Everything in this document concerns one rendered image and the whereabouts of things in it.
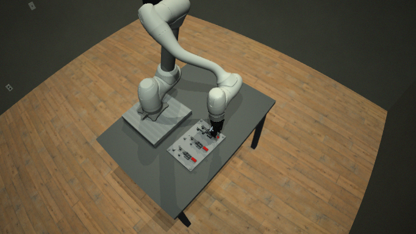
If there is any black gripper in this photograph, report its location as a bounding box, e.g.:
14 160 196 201
208 119 224 141

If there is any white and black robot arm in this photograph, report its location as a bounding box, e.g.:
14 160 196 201
137 0 243 122

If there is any black toggle clamp with red handle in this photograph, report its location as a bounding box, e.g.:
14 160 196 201
201 125 213 139

